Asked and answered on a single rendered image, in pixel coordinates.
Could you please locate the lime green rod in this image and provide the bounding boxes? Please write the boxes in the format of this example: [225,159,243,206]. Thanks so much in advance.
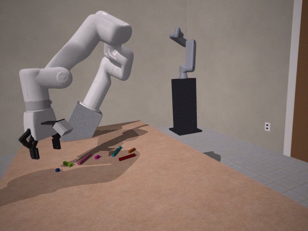
[63,161,73,167]

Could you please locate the pink rod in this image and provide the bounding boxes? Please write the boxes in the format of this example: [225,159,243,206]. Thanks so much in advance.
[78,154,92,165]

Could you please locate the turquoise rod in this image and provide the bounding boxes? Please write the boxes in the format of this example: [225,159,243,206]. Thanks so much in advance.
[112,146,122,157]

